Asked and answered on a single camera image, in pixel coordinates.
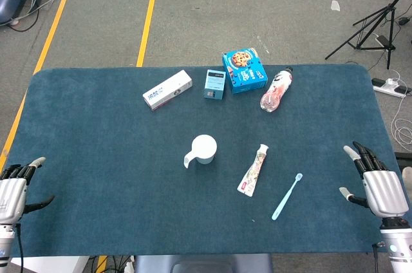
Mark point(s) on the white paper scrap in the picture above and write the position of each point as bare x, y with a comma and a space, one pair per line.
335, 5

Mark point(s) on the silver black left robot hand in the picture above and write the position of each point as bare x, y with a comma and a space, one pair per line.
11, 195

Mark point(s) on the blue padded seat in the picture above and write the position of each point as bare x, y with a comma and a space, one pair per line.
199, 263

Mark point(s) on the black tripod stand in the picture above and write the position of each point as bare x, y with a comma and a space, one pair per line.
393, 28

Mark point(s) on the white power strip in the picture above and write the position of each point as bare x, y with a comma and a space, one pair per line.
386, 88

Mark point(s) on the small blue carton box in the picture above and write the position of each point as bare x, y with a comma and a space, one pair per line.
214, 84

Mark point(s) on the blue cookie box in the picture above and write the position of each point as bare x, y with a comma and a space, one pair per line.
244, 71

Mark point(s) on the pink drink bottle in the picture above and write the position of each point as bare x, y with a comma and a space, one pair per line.
277, 89

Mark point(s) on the smartphone on floor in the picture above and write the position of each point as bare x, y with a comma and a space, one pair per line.
383, 40

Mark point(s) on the white flat box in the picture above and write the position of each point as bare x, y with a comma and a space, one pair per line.
48, 265

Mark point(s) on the small black power adapter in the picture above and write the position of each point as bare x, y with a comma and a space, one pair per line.
404, 21

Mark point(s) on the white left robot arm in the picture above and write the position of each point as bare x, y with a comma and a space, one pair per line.
6, 244

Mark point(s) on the light blue toothbrush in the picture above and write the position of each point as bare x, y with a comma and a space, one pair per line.
286, 197

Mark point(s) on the long white toothpaste box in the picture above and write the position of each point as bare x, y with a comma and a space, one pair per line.
167, 90

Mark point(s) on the floral print toothpaste tube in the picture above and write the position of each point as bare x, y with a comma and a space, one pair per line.
252, 173

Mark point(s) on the blue felt table mat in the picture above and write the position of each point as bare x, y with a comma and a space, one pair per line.
96, 157

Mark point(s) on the black equipment piece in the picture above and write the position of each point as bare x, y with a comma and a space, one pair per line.
406, 156

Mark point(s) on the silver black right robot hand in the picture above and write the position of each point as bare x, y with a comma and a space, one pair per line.
383, 189

